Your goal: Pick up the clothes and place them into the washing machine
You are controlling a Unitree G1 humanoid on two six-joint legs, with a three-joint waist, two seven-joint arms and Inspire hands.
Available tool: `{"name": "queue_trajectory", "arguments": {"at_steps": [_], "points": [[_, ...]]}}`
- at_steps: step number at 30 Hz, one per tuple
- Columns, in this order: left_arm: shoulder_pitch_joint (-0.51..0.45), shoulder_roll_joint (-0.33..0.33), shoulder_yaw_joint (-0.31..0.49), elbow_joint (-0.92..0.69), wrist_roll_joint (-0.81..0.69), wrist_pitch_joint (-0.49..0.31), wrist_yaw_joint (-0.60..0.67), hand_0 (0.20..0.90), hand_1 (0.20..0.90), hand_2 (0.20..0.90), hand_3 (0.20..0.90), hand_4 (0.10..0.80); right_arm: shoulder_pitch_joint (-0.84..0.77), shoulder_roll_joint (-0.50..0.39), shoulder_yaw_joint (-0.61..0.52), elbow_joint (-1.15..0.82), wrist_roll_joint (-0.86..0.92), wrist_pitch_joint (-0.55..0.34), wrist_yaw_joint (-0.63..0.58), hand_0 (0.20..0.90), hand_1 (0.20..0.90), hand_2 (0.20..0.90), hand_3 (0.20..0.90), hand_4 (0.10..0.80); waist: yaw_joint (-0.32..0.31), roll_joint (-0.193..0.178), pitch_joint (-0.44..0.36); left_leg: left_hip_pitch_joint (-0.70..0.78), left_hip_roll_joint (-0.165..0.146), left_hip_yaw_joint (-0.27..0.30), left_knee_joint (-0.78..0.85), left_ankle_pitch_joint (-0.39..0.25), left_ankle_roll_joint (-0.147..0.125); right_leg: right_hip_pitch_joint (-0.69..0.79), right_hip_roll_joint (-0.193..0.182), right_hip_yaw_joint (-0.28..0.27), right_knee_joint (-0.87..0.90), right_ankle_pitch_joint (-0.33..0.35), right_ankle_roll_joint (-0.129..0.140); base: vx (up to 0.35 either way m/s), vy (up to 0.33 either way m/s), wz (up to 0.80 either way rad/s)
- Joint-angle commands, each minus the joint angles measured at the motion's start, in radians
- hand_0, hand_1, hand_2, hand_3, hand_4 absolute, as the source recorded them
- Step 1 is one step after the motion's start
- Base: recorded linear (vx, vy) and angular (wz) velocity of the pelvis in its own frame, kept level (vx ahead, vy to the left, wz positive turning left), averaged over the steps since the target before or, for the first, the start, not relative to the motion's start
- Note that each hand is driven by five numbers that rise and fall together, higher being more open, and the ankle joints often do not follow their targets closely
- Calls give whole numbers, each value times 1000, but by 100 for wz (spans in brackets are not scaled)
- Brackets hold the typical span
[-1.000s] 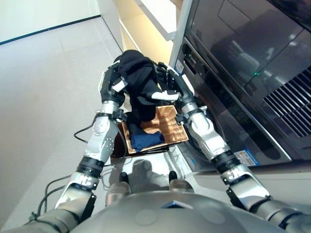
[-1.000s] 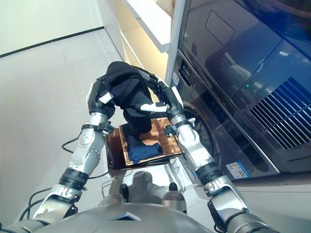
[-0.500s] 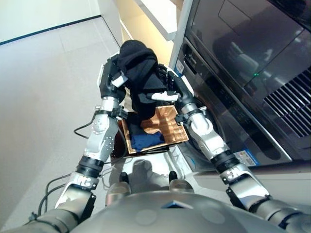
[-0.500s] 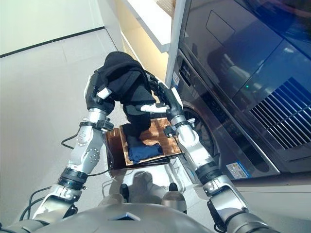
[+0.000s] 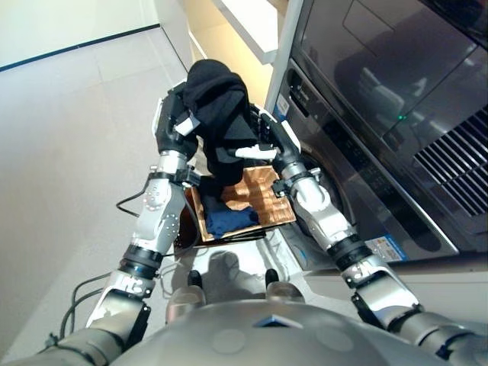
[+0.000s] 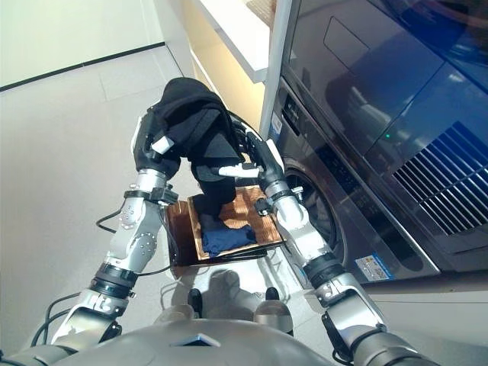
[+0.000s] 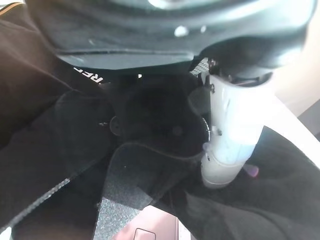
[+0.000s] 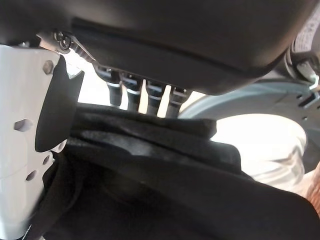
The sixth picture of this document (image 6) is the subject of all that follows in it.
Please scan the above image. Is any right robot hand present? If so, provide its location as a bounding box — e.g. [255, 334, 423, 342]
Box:
[217, 129, 285, 188]

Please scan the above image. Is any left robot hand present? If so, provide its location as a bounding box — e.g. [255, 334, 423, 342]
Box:
[131, 104, 182, 177]

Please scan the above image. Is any black sweater with orange cuffs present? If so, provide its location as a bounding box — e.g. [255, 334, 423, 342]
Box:
[159, 77, 249, 217]

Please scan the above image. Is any blue garment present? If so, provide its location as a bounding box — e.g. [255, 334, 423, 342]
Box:
[201, 224, 255, 255]

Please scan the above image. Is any brown wicker laundry basket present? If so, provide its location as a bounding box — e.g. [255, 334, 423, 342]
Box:
[187, 185, 285, 262]

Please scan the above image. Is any dark brown glossy stand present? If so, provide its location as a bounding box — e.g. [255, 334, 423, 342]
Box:
[166, 200, 284, 268]

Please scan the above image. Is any white shelf cabinet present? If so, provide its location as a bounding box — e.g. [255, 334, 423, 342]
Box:
[178, 0, 291, 135]

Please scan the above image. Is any left silver robot leg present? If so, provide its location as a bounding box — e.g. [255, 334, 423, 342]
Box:
[153, 287, 204, 326]

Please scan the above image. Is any grey robot torso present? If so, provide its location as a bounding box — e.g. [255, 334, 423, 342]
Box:
[53, 318, 344, 366]

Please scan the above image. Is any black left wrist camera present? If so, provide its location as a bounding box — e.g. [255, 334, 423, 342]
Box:
[150, 182, 178, 206]

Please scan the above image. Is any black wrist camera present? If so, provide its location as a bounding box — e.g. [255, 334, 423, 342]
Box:
[150, 182, 178, 206]
[254, 197, 274, 217]

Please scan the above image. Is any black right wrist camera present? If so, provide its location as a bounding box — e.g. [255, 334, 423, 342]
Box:
[254, 197, 274, 217]

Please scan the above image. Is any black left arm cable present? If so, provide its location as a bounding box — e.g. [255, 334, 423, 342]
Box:
[30, 197, 180, 344]

